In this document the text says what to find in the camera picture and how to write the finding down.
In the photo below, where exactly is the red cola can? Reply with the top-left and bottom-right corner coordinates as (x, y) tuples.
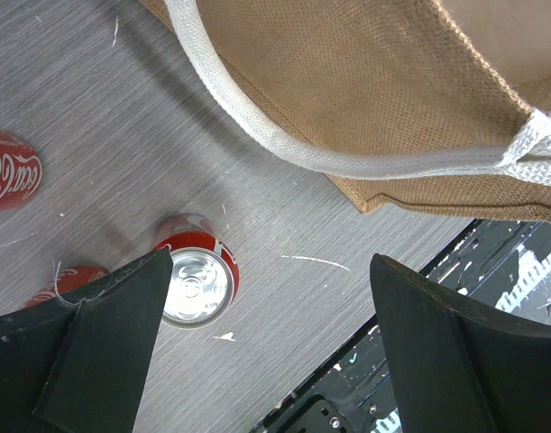
(0, 130), (42, 212)
(23, 265), (109, 308)
(153, 213), (240, 330)

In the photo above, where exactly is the red cola can left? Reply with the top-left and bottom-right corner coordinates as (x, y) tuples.
(23, 265), (109, 308)

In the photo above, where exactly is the brown jute canvas bag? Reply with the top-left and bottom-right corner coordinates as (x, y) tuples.
(146, 1), (551, 223)

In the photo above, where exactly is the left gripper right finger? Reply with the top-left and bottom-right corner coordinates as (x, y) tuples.
(370, 254), (551, 432)

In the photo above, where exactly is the red cola can right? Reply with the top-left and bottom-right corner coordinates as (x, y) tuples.
(153, 213), (240, 330)

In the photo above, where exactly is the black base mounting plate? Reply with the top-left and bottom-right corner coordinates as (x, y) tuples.
(256, 220), (551, 432)

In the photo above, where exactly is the red cola can back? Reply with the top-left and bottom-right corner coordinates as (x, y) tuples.
(0, 130), (42, 212)

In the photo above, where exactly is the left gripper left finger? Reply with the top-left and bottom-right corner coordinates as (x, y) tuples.
(0, 249), (172, 432)

